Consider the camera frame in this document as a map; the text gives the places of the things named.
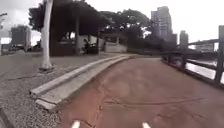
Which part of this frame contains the dark roofed shelter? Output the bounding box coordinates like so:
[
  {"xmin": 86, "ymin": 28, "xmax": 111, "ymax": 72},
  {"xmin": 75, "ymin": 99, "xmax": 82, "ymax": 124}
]
[{"xmin": 49, "ymin": 0, "xmax": 112, "ymax": 57}]

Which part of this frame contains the grey concrete kerb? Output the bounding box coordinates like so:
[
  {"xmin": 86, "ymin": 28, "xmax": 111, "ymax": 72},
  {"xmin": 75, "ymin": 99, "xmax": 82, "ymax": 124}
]
[{"xmin": 30, "ymin": 54, "xmax": 135, "ymax": 111}]

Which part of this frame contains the robot's own part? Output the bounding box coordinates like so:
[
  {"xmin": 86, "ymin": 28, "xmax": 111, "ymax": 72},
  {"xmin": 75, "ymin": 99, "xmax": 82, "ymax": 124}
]
[
  {"xmin": 71, "ymin": 120, "xmax": 81, "ymax": 128},
  {"xmin": 142, "ymin": 122, "xmax": 152, "ymax": 128}
]

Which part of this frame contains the pale tree trunk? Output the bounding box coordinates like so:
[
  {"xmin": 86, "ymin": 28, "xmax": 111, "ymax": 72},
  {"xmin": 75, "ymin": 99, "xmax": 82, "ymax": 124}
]
[{"xmin": 38, "ymin": 0, "xmax": 55, "ymax": 72}]

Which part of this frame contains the dark wooden railing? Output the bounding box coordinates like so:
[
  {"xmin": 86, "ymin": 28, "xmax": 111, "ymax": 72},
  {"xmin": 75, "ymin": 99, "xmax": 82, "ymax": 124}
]
[{"xmin": 160, "ymin": 25, "xmax": 224, "ymax": 89}]

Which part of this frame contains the group of dark trees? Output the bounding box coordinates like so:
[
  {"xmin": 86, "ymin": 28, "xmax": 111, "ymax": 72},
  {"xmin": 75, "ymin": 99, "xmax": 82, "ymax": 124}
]
[{"xmin": 99, "ymin": 8, "xmax": 178, "ymax": 55}]

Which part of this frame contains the tall grey building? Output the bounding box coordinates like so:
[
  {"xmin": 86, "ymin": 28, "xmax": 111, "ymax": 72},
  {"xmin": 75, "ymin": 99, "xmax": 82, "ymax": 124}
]
[{"xmin": 150, "ymin": 5, "xmax": 178, "ymax": 46}]

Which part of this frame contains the pale low wall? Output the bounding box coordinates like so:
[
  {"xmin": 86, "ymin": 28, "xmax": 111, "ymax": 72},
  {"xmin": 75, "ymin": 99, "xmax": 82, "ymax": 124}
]
[{"xmin": 104, "ymin": 41, "xmax": 129, "ymax": 54}]

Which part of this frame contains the grey pebbled ground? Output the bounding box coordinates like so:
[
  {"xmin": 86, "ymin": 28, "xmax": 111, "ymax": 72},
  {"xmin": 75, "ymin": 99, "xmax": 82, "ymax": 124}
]
[{"xmin": 0, "ymin": 52, "xmax": 134, "ymax": 128}]

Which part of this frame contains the pale water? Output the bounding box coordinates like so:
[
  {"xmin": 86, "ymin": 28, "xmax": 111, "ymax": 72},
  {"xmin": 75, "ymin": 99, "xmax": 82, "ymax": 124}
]
[{"xmin": 184, "ymin": 59, "xmax": 224, "ymax": 84}]

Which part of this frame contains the red paved path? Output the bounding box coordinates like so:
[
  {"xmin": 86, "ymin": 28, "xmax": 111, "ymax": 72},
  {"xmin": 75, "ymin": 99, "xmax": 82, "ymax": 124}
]
[{"xmin": 58, "ymin": 56, "xmax": 224, "ymax": 128}]

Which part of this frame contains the narrow grey building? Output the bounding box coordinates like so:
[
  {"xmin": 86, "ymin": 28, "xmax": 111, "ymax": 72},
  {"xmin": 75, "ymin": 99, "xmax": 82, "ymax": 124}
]
[{"xmin": 179, "ymin": 30, "xmax": 190, "ymax": 48}]

